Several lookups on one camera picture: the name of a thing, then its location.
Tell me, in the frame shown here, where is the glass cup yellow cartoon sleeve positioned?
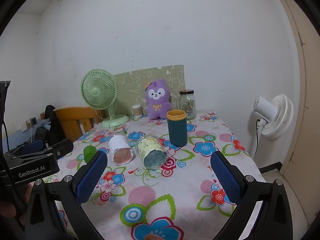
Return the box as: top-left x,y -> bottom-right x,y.
136,134 -> 168,170

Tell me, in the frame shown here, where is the small green cup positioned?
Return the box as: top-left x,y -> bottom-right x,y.
84,145 -> 97,163

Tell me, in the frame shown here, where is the glass cup white sleeve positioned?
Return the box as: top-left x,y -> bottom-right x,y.
108,134 -> 133,166

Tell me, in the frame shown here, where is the teal cup yellow rim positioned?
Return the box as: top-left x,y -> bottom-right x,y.
167,110 -> 188,147

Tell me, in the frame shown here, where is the person's left hand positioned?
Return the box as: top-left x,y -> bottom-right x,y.
1,184 -> 32,217

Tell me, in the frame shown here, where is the person's right hand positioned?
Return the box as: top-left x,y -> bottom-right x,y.
144,233 -> 164,240

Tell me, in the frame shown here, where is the black bag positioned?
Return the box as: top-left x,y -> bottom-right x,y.
35,105 -> 66,147

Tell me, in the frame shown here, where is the wooden chair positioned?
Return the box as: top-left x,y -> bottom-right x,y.
55,107 -> 106,142

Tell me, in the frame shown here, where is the floral tablecloth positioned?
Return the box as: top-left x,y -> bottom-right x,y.
45,110 -> 263,239

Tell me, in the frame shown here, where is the green desk fan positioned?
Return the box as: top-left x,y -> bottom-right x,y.
80,69 -> 129,128

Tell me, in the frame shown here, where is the cotton swab container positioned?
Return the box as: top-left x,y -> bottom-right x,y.
131,104 -> 143,118

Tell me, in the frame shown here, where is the white standing fan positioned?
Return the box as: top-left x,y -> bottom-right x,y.
249,94 -> 294,159

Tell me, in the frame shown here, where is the green patterned board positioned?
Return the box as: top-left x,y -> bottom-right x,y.
113,64 -> 185,116

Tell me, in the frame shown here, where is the glass jar dark lid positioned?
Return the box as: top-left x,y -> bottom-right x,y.
178,89 -> 196,120

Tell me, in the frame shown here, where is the purple plush toy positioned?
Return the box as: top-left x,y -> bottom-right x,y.
145,79 -> 172,120

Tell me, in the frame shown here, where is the black fan cable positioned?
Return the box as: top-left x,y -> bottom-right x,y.
253,119 -> 262,158

